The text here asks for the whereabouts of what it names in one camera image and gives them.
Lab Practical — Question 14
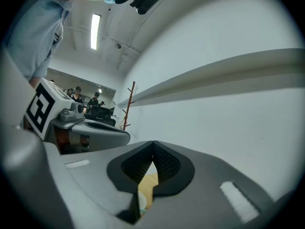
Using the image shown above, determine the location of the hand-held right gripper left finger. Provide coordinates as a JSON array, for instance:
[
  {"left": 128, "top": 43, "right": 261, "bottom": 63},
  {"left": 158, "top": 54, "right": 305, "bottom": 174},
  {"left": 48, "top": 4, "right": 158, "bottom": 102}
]
[{"left": 44, "top": 140, "right": 154, "bottom": 225}]

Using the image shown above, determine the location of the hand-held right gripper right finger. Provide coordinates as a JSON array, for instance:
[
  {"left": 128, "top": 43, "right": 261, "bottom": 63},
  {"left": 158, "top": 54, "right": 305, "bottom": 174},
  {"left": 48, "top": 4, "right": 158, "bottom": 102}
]
[{"left": 140, "top": 140, "right": 275, "bottom": 229}]

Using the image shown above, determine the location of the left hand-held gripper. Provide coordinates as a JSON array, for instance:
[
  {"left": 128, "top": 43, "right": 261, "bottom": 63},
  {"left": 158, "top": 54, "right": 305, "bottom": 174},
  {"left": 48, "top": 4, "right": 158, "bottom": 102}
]
[{"left": 23, "top": 77, "right": 131, "bottom": 155}]

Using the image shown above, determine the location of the person's left forearm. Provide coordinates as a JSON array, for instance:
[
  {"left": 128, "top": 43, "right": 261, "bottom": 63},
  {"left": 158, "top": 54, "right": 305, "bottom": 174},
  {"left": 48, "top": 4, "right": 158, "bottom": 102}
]
[{"left": 28, "top": 75, "right": 41, "bottom": 89}]

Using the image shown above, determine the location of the person's left hand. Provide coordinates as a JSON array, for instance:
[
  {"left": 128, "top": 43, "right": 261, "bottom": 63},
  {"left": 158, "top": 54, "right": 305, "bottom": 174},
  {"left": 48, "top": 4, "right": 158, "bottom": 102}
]
[{"left": 56, "top": 128, "right": 91, "bottom": 151}]

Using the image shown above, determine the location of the black office chair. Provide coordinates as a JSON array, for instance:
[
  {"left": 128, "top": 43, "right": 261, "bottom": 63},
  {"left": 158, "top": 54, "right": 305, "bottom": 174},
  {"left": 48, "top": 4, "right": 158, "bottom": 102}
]
[{"left": 84, "top": 105, "right": 117, "bottom": 127}]

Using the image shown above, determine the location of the wooden coat rack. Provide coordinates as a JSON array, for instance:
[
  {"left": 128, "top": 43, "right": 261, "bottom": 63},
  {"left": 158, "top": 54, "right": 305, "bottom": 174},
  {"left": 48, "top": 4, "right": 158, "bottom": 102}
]
[{"left": 121, "top": 81, "right": 136, "bottom": 131}]

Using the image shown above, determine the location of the long ceiling light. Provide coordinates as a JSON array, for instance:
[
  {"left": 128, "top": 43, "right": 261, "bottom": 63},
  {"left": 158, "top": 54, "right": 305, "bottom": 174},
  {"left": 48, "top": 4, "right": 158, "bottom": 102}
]
[{"left": 90, "top": 13, "right": 102, "bottom": 51}]

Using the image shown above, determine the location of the black head-mounted camera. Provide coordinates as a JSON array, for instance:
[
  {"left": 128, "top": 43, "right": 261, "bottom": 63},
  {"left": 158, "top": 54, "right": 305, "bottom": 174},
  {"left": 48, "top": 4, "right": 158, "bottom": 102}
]
[{"left": 114, "top": 0, "right": 163, "bottom": 16}]

